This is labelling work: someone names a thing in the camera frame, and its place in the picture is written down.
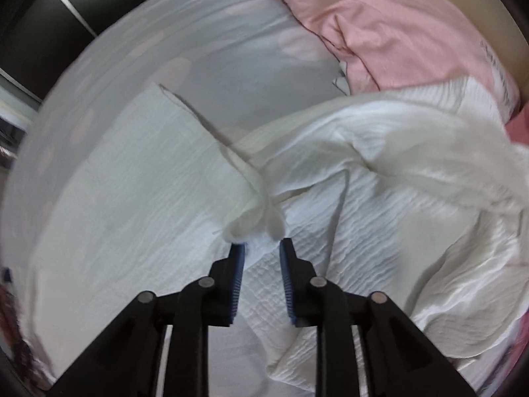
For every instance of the dark wardrobe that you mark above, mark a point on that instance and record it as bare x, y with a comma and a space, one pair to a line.
41, 20

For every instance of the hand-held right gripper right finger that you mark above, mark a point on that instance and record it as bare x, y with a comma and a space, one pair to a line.
288, 281

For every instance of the pink printed quilt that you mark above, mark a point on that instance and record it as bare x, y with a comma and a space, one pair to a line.
372, 20

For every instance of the grey bed sheet with pink dots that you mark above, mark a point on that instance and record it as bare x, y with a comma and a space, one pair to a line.
215, 37

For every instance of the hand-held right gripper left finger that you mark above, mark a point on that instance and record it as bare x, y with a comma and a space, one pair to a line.
237, 273

